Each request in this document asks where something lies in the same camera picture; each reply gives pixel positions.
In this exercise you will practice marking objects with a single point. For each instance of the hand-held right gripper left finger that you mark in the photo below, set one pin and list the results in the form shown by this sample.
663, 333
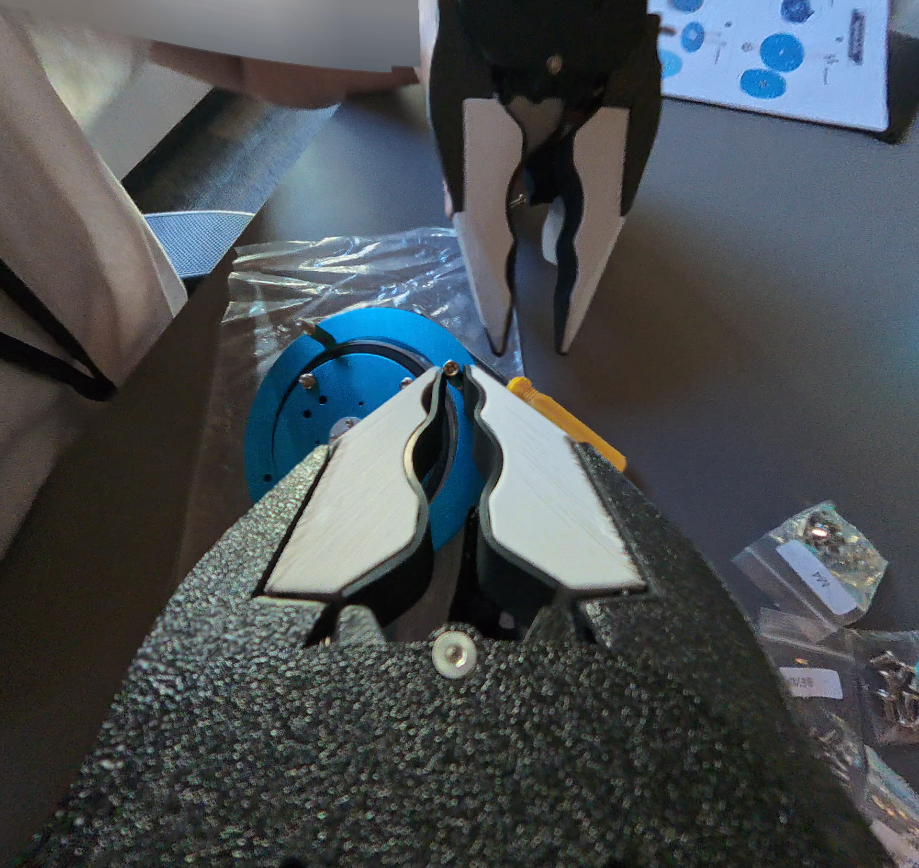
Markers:
352, 516

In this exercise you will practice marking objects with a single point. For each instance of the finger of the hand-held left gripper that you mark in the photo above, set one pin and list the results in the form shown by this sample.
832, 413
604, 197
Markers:
485, 222
599, 222

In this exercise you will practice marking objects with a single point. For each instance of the person's beige shirt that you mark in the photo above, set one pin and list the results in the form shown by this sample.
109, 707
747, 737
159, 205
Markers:
72, 236

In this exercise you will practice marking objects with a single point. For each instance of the black mesh office chair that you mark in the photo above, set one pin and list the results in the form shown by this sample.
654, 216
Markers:
201, 243

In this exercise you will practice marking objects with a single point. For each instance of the grey desk with wooden edge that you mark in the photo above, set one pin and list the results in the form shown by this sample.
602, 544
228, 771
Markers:
754, 308

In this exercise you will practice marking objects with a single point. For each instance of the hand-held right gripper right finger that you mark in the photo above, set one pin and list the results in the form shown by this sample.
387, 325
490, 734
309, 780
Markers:
553, 516

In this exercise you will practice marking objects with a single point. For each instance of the assembly instruction sheet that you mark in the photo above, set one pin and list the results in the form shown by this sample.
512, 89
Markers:
825, 57

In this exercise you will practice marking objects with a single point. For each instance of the blue round metal turntable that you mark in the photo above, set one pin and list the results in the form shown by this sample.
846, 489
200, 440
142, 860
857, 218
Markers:
287, 408

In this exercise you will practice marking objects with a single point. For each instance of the pile of small hardware bags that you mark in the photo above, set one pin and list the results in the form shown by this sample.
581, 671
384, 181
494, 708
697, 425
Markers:
825, 574

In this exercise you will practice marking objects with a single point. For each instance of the person's left forearm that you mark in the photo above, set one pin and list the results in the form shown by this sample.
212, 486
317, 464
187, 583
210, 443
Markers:
323, 85

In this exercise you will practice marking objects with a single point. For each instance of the clear plastic bag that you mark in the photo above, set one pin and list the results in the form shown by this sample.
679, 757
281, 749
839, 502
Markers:
344, 265

